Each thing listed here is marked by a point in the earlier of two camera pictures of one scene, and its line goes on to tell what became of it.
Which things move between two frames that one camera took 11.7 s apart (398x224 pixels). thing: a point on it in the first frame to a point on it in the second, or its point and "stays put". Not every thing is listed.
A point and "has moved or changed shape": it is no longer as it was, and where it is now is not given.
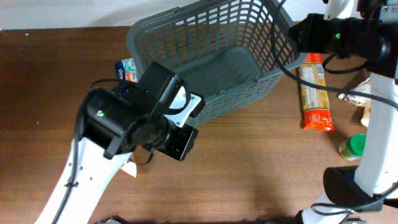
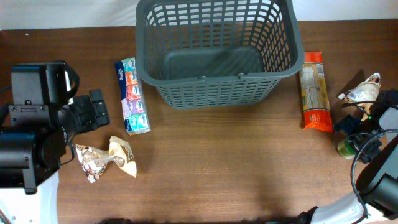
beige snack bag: [363, 88] stays put
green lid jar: [353, 148] stays put
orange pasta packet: [316, 106] stays put
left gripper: [183, 149] to [84, 104]
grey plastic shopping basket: [230, 52] has moved or changed shape
